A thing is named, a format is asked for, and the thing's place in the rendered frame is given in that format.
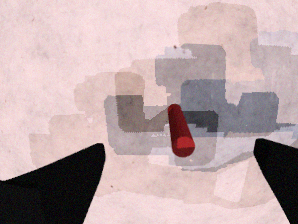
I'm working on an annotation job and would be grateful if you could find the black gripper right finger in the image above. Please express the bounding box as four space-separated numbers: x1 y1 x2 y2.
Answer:
253 139 298 224

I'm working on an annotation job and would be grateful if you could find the red peg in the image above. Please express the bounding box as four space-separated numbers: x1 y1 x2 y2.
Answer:
168 104 196 157

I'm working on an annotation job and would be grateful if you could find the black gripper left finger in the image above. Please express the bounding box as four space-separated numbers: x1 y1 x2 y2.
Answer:
0 143 106 224

